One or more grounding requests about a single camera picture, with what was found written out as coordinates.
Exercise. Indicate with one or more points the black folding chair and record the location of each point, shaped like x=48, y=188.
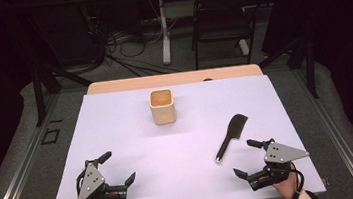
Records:
x=222, y=20

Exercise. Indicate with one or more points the wooden table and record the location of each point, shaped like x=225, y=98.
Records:
x=175, y=78

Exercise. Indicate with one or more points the white table mat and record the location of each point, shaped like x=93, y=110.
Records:
x=178, y=166

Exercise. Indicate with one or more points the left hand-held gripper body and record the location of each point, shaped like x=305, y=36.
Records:
x=90, y=181

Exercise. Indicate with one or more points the black spatula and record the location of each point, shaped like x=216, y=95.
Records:
x=234, y=127

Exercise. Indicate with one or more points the black metal stand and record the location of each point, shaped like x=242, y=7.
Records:
x=309, y=64
x=39, y=95

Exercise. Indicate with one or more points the short black tape strip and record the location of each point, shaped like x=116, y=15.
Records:
x=55, y=121

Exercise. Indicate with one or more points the metal floor rail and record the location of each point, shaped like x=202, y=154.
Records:
x=336, y=135
x=21, y=170

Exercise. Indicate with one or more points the beige square cup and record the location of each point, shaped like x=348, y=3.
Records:
x=163, y=114

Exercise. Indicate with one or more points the person's right hand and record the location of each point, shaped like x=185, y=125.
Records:
x=288, y=187

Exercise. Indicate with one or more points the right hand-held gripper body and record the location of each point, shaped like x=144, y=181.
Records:
x=281, y=154

